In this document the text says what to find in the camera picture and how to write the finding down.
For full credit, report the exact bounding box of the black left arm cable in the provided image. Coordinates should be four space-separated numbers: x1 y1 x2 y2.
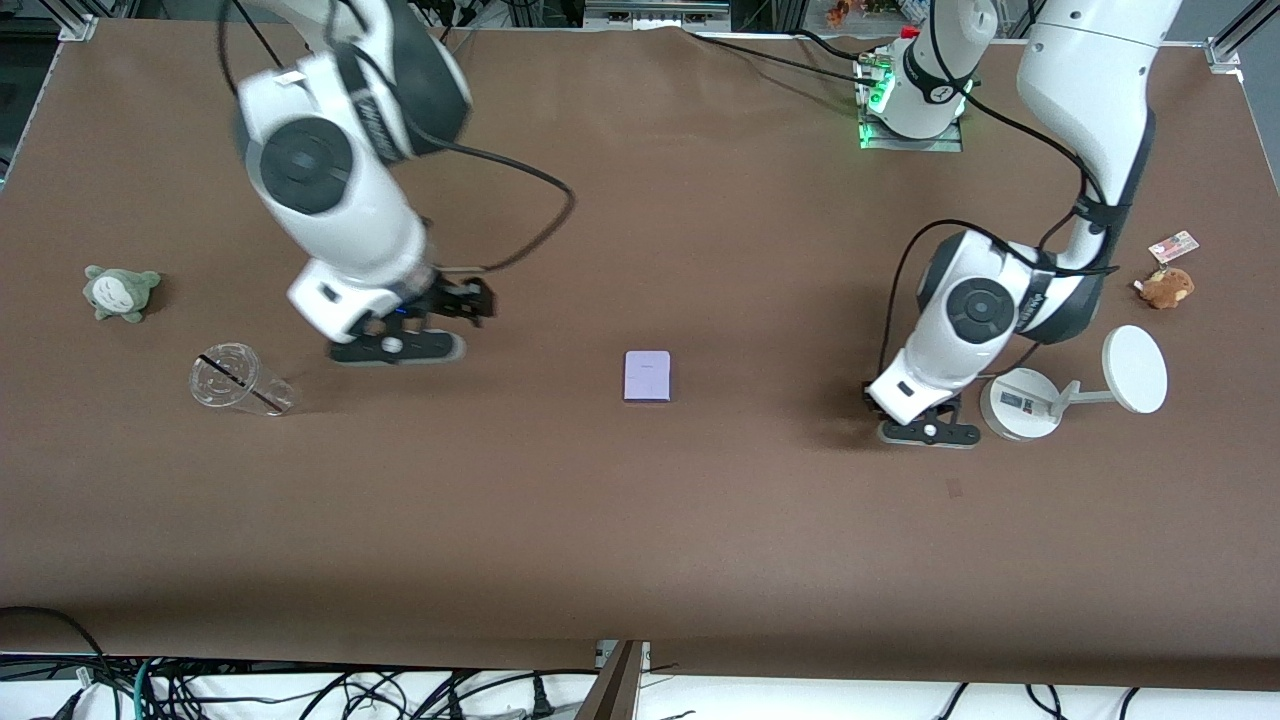
878 0 1121 376

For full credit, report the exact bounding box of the black drinking straw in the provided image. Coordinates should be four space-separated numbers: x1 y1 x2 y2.
198 354 284 413

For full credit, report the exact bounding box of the short black table cable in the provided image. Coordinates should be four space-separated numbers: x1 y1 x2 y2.
790 28 876 61

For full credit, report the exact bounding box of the black looped floor cable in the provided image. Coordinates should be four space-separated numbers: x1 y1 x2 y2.
0 605 109 701

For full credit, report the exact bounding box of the aluminium frame post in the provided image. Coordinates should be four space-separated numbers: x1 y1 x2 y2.
575 640 651 720

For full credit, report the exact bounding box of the clear plastic lidded cup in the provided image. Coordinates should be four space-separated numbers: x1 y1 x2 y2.
190 343 300 417

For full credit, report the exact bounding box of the long black table cable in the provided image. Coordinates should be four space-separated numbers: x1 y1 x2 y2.
680 28 881 86

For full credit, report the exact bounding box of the brown table cover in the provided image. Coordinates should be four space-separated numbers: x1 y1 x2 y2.
0 20 1280 691

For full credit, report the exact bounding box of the white round-base stand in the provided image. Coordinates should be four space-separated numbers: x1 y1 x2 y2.
978 325 1169 442

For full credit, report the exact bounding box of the brown plush toy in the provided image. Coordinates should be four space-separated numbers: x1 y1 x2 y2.
1133 266 1196 310

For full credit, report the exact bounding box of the grey-green Totoro plush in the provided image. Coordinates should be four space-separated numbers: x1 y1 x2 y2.
82 264 162 324

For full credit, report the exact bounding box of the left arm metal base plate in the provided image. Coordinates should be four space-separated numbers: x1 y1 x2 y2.
857 50 964 153

